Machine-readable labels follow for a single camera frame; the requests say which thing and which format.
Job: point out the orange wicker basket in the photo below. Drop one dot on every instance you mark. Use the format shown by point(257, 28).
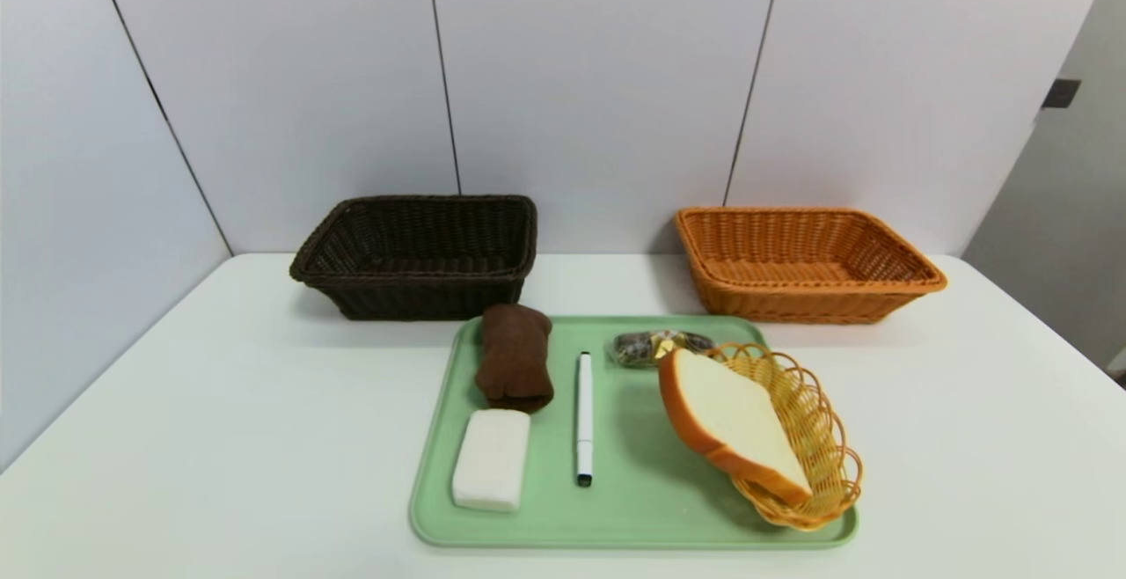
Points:
point(792, 302)

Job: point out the toast bread slice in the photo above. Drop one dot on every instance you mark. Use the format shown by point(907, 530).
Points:
point(730, 416)

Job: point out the clear candy packet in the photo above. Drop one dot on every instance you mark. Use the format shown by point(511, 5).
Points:
point(638, 348)

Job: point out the dark brown wicker basket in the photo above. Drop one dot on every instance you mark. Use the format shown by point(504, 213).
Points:
point(413, 297)

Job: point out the white soap bar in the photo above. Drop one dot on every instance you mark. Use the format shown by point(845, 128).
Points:
point(491, 460)

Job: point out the green plastic tray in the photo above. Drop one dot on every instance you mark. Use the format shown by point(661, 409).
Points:
point(642, 473)

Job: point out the black wall fixture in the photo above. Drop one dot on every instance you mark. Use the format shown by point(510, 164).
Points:
point(1062, 92)

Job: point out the brown folded cloth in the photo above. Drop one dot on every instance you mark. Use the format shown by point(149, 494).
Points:
point(515, 359)

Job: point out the small yellow wicker basket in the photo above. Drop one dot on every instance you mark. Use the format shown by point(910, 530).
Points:
point(822, 438)

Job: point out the white marker pen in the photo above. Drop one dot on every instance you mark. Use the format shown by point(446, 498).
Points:
point(585, 412)

